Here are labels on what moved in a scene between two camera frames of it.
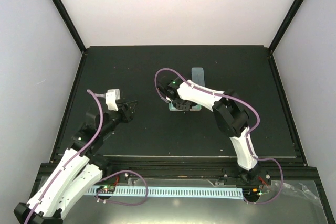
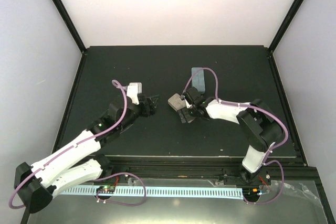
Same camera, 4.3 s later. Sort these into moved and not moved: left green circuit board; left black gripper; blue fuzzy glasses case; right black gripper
Moved: left black gripper; right black gripper
Not moved: blue fuzzy glasses case; left green circuit board
